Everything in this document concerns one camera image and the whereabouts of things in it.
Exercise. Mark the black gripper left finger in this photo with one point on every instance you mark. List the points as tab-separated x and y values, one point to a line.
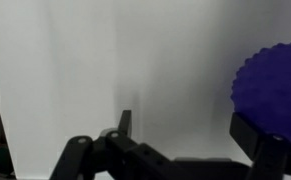
118	150

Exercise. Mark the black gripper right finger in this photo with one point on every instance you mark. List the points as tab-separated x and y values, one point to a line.
271	156

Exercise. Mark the purple bumpy ball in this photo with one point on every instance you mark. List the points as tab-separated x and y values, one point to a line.
271	93

